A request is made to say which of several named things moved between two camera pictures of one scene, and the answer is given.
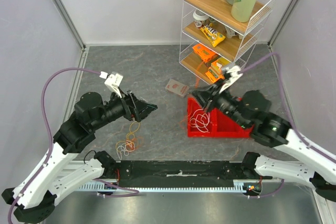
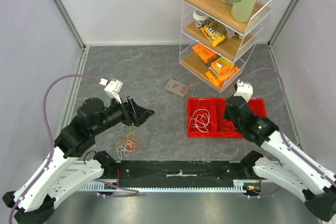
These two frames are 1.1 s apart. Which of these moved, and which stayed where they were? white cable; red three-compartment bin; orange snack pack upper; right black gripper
Moved: right black gripper
Stayed: white cable; red three-compartment bin; orange snack pack upper
